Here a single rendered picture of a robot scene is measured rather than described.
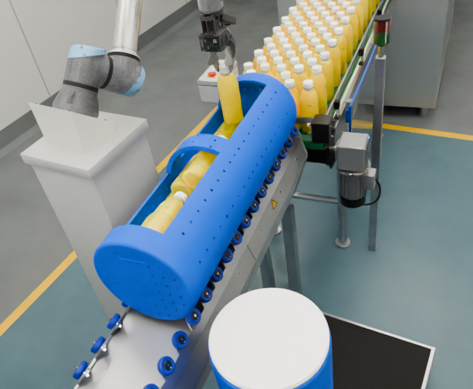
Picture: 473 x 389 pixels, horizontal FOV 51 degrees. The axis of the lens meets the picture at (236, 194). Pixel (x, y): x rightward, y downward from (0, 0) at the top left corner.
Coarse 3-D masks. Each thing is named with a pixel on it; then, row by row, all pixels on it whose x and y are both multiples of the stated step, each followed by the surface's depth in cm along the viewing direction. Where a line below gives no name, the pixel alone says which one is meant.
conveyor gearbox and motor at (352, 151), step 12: (348, 132) 203; (336, 144) 201; (348, 144) 196; (360, 144) 195; (336, 156) 201; (348, 156) 198; (360, 156) 196; (336, 168) 206; (348, 168) 202; (360, 168) 199; (372, 168) 207; (348, 180) 206; (360, 180) 206; (372, 180) 204; (348, 192) 210; (360, 192) 210; (348, 204) 214; (360, 204) 214
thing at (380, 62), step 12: (384, 60) 197; (384, 72) 202; (384, 84) 207; (372, 144) 224; (372, 156) 228; (372, 192) 241; (372, 204) 246; (372, 216) 251; (372, 228) 256; (372, 240) 261
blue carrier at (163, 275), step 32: (256, 96) 179; (288, 96) 171; (256, 128) 153; (288, 128) 170; (224, 160) 139; (256, 160) 148; (160, 192) 152; (192, 192) 128; (224, 192) 133; (256, 192) 151; (128, 224) 138; (192, 224) 122; (224, 224) 131; (96, 256) 123; (128, 256) 118; (160, 256) 113; (192, 256) 119; (128, 288) 127; (160, 288) 121; (192, 288) 117
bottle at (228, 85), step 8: (224, 80) 164; (232, 80) 164; (224, 88) 165; (232, 88) 165; (224, 96) 167; (232, 96) 167; (240, 96) 170; (224, 104) 169; (232, 104) 169; (240, 104) 171; (224, 112) 172; (232, 112) 171; (240, 112) 172; (224, 120) 175; (232, 120) 173; (240, 120) 174
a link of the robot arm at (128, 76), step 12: (120, 0) 174; (132, 0) 174; (120, 12) 173; (132, 12) 174; (120, 24) 173; (132, 24) 173; (120, 36) 172; (132, 36) 174; (120, 48) 172; (132, 48) 174; (120, 60) 170; (132, 60) 172; (120, 72) 169; (132, 72) 172; (144, 72) 176; (108, 84) 169; (120, 84) 171; (132, 84) 173
